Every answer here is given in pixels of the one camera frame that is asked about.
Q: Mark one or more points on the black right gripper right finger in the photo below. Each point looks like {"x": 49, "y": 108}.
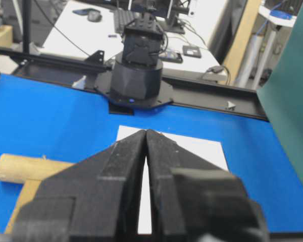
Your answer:
{"x": 195, "y": 200}

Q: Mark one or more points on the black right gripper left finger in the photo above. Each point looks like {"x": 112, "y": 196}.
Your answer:
{"x": 89, "y": 201}

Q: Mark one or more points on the wooden mallet hammer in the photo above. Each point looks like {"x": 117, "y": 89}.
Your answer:
{"x": 28, "y": 171}

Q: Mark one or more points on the large white foam board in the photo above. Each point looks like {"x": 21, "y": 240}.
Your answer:
{"x": 208, "y": 150}

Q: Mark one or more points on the blue table cloth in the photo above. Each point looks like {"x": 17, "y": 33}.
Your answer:
{"x": 39, "y": 119}

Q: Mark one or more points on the green backdrop sheet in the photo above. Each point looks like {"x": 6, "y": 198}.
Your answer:
{"x": 282, "y": 97}

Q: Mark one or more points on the black external drive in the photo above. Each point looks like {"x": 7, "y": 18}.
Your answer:
{"x": 191, "y": 51}

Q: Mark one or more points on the white desk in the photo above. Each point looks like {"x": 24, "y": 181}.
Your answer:
{"x": 74, "y": 36}

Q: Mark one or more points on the black monitor stand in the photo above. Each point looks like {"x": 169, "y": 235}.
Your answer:
{"x": 168, "y": 13}

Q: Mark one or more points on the grey computer mouse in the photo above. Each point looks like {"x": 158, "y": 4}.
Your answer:
{"x": 94, "y": 16}

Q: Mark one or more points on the black keyboard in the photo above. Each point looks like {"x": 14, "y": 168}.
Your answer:
{"x": 122, "y": 18}

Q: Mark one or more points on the black aluminium frame rail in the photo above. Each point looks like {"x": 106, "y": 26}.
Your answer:
{"x": 176, "y": 91}

